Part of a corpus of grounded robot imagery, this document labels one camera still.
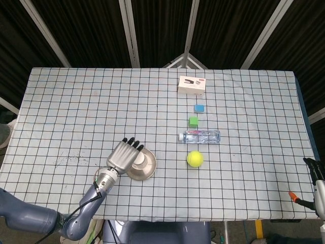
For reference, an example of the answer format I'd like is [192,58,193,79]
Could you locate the clear plastic water bottle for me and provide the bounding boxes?
[177,130,221,145]

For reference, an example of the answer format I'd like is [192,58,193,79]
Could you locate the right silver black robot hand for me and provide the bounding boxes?
[288,157,325,218]

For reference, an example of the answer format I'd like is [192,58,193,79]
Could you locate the light blue checked tablecloth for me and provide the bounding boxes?
[0,67,321,222]

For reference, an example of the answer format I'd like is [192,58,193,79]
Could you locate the round steel plate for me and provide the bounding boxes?
[126,148,157,181]

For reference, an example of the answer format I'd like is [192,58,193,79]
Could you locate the yellow tennis ball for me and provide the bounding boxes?
[186,150,204,168]

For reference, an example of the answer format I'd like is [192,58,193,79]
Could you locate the white stapler box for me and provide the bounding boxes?
[177,75,206,97]

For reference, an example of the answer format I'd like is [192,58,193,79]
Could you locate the white triangular frame brace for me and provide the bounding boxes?
[162,52,209,69]

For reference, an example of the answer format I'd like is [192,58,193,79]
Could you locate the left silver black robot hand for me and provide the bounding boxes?
[106,136,145,175]

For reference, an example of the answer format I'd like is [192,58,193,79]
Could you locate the blue grey robot torso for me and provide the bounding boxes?
[103,220,211,244]

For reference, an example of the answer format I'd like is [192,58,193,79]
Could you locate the white paper cup blue print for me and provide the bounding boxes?
[132,148,147,166]

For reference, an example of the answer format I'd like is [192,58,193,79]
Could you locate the thin wrist wire bundle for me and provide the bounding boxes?
[93,165,110,184]

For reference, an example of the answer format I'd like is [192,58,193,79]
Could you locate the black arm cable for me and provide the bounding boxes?
[66,187,103,226]

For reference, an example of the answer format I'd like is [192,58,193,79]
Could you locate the pale grey floor bundle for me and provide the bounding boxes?
[0,121,16,150]

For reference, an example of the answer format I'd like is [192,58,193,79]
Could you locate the green floor cable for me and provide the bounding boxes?
[242,220,251,244]

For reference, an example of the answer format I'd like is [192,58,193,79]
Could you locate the white metal frame post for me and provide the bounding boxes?
[118,0,141,68]
[19,0,72,68]
[183,0,201,54]
[240,0,289,69]

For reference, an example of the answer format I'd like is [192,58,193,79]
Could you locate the white metal floor beam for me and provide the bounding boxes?
[308,108,325,125]
[0,96,20,115]

